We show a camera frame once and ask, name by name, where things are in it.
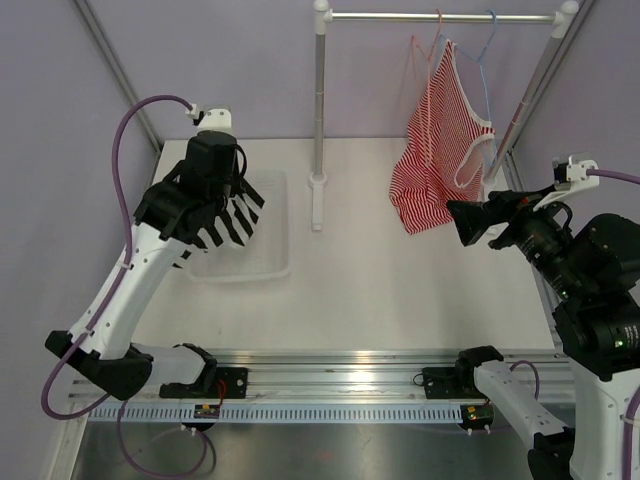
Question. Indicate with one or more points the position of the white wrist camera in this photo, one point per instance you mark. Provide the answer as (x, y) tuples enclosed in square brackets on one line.
[(211, 118), (570, 178)]

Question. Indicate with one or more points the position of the blue wire hanger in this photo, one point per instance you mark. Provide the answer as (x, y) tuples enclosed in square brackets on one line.
[(491, 150)]

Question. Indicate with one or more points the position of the white metal clothes rack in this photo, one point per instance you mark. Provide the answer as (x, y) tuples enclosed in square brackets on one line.
[(561, 22)]

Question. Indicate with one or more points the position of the left aluminium frame post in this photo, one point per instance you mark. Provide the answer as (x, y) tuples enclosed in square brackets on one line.
[(100, 39)]

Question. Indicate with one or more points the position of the red white striped tank top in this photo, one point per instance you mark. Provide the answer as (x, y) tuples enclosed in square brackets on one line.
[(444, 156)]

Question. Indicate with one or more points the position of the black white striped tank top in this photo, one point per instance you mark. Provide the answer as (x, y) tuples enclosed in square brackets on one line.
[(233, 228)]

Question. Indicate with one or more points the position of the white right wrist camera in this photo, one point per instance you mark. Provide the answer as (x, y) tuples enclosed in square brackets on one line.
[(570, 178)]

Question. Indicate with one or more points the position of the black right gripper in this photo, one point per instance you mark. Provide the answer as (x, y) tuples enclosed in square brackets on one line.
[(474, 217)]

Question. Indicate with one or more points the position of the pink wire hanger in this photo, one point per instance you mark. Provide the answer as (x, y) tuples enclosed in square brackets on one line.
[(432, 50)]

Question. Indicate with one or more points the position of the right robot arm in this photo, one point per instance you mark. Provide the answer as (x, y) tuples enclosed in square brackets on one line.
[(593, 272)]

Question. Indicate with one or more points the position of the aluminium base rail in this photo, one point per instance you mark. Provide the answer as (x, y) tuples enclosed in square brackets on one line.
[(352, 376)]

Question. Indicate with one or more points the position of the white plastic basket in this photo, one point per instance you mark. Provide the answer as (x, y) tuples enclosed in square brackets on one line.
[(265, 255)]

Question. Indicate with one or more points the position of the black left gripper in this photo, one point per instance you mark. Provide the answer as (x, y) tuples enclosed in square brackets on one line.
[(234, 163)]

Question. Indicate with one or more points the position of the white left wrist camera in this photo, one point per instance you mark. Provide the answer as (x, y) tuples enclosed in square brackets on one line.
[(211, 118)]

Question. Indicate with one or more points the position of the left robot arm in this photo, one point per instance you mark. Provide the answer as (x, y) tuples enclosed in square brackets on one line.
[(166, 223)]

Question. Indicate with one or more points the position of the white slotted cable duct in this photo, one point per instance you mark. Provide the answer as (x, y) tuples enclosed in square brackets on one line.
[(252, 413)]

